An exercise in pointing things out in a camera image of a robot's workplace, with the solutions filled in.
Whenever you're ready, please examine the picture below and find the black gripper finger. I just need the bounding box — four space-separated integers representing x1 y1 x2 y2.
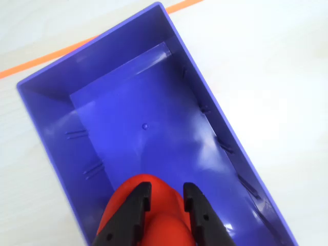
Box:
182 181 235 246
91 181 152 246

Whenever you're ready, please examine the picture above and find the blue plastic box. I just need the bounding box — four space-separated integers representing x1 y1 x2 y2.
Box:
16 1 300 246

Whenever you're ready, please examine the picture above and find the long orange tape strip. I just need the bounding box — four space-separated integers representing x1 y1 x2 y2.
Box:
0 0 204 79

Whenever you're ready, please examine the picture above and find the red rubber duck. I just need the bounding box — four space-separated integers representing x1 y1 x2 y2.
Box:
96 173 197 246

